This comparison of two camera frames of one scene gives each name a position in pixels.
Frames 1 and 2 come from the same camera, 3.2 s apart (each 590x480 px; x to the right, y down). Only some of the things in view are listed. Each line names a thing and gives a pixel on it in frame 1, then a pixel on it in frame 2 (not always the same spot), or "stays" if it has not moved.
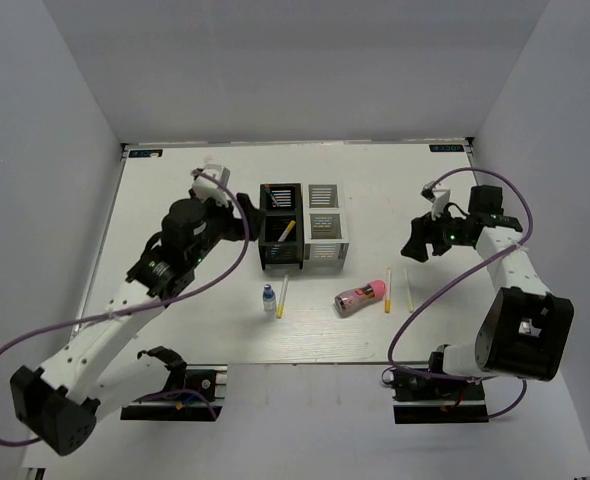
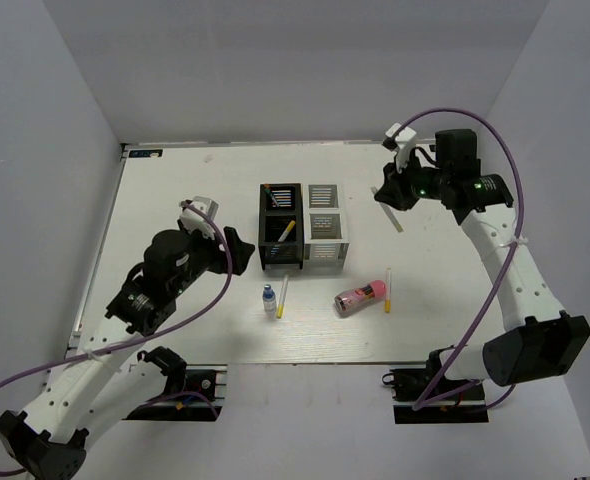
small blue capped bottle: [269, 301] stays
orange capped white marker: [388, 302] stays
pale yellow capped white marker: [408, 291] to [389, 214]
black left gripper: [236, 225] to [240, 251]
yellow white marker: [283, 297] stays
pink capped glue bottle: [349, 301] stays
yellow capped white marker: [286, 232] stays
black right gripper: [426, 230] to [393, 191]
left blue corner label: [138, 153] stays
